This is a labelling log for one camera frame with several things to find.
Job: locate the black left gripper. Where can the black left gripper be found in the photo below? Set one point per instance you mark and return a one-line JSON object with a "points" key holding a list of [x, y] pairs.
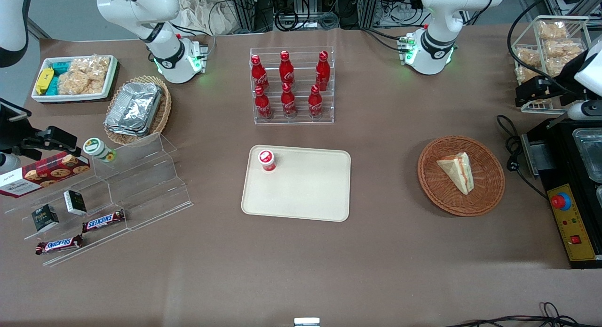
{"points": [[563, 81]]}

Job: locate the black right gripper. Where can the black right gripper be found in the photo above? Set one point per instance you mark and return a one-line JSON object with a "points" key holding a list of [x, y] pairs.
{"points": [[10, 129]]}

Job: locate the triangular sandwich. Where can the triangular sandwich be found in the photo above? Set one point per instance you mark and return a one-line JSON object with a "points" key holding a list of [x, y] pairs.
{"points": [[457, 171]]}

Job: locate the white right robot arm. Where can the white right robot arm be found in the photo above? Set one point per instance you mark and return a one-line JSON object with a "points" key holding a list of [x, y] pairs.
{"points": [[160, 44]]}

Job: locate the oval light wicker basket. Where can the oval light wicker basket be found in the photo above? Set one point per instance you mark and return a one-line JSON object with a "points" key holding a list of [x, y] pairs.
{"points": [[162, 113]]}

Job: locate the round brown wicker basket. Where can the round brown wicker basket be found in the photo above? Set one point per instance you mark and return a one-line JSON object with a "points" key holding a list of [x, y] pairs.
{"points": [[442, 195]]}

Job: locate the beige plastic tray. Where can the beige plastic tray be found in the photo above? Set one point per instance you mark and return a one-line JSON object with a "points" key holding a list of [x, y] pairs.
{"points": [[305, 190]]}

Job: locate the bagged crispy snack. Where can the bagged crispy snack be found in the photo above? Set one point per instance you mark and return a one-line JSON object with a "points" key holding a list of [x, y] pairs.
{"points": [[552, 29], [563, 48], [526, 56], [559, 66], [523, 74]]}

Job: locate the red tartan cookie box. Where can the red tartan cookie box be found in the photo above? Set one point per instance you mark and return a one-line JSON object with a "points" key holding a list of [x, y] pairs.
{"points": [[47, 174]]}

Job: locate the green white yogurt bottle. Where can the green white yogurt bottle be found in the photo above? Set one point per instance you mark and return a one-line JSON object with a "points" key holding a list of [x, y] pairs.
{"points": [[98, 148]]}

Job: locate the teal snack package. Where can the teal snack package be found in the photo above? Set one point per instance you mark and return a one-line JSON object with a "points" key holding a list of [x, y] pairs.
{"points": [[53, 86], [61, 67]]}

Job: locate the yellow snack package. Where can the yellow snack package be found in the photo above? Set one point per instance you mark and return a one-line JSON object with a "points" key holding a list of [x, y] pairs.
{"points": [[44, 81]]}

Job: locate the small black carton box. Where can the small black carton box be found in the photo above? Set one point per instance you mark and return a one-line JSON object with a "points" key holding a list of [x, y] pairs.
{"points": [[75, 203], [45, 218]]}

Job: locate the bagged rice crackers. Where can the bagged rice crackers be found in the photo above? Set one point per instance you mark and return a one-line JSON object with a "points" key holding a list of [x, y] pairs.
{"points": [[91, 66], [80, 83]]}

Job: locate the clear plastic food container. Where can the clear plastic food container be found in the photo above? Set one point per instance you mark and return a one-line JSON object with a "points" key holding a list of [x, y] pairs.
{"points": [[590, 153]]}

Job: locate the white rectangular bin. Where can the white rectangular bin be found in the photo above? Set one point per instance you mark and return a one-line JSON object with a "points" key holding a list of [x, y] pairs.
{"points": [[106, 89]]}

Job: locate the black machine with emergency button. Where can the black machine with emergency button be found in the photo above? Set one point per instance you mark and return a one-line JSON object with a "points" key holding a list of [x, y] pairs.
{"points": [[569, 176]]}

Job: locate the Snickers chocolate bar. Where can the Snickers chocolate bar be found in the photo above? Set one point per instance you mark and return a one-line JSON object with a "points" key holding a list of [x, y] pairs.
{"points": [[103, 220], [59, 244]]}

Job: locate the clear acrylic stepped stand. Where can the clear acrylic stepped stand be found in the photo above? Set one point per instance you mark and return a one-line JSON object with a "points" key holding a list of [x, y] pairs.
{"points": [[141, 181]]}

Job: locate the beige cloth bag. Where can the beige cloth bag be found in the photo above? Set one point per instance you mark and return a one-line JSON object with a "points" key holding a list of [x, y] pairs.
{"points": [[207, 14]]}

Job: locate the red cola bottle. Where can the red cola bottle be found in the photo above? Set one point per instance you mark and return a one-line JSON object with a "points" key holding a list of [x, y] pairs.
{"points": [[322, 70], [286, 68], [288, 103], [315, 103], [259, 75], [263, 106]]}

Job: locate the red white drink bottle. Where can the red white drink bottle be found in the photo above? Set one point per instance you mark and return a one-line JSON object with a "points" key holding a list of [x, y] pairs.
{"points": [[266, 160]]}

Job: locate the clear acrylic bottle rack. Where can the clear acrylic bottle rack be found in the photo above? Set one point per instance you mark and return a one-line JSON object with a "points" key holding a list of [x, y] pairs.
{"points": [[301, 120]]}

